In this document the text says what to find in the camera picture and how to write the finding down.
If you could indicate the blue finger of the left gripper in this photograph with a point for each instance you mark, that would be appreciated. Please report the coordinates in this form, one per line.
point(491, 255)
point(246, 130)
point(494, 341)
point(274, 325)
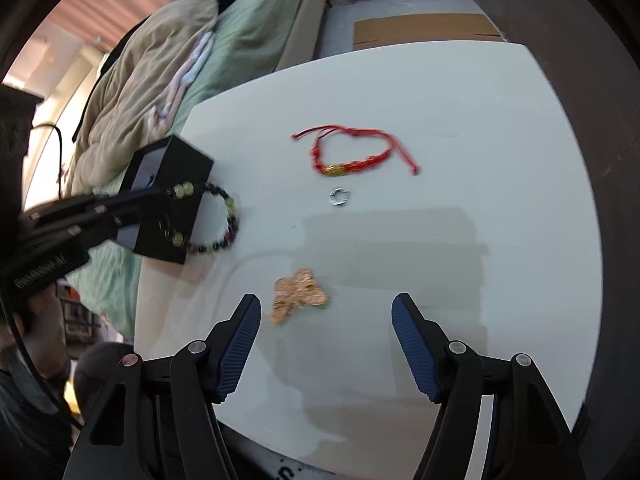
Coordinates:
point(69, 207)
point(93, 228)

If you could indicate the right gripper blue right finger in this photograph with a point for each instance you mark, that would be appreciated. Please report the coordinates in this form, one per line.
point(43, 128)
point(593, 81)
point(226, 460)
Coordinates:
point(413, 332)

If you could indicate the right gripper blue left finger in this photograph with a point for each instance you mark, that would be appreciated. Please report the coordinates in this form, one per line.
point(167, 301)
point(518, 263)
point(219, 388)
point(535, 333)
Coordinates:
point(234, 340)

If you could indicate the black jewelry box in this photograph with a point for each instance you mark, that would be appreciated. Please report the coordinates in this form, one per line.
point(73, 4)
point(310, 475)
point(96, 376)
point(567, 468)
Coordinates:
point(166, 221)

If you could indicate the gold butterfly brooch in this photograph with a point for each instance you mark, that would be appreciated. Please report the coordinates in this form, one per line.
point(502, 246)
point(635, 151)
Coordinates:
point(296, 292)

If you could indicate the beige blanket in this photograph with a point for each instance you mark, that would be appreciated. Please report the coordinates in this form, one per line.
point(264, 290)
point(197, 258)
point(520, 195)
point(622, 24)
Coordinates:
point(133, 102)

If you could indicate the pink curtain by window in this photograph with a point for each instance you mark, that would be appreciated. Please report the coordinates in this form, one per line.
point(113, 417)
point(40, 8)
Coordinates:
point(102, 23)

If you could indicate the bed with green sheet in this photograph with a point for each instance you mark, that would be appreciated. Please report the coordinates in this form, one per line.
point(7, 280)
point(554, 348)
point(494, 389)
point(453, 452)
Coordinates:
point(240, 60)

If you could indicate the flat brown cardboard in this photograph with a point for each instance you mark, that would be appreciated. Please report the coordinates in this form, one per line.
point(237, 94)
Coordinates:
point(403, 29)

